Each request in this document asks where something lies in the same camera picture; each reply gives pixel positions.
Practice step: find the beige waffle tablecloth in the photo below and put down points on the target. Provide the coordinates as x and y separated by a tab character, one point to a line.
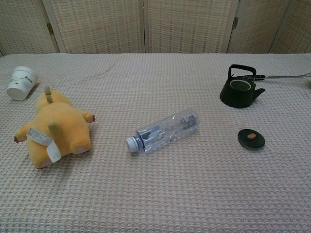
155	184

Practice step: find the black teapot lid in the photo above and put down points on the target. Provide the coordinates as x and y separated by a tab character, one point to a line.
252	142

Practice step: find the black cast iron teapot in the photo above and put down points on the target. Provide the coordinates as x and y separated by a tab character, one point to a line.
236	97

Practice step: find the woven folding screen panel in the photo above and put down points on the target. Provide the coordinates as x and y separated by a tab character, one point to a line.
257	26
22	26
189	26
297	29
97	26

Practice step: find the white paper cup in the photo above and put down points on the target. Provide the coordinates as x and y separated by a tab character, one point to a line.
20	83

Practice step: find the brass screen hinge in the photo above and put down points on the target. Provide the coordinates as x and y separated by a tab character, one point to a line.
234	22
50	28

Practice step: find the clear plastic water bottle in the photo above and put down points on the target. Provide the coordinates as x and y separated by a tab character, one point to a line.
167	129

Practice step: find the yellow plush toy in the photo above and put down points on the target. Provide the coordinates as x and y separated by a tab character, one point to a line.
60	126

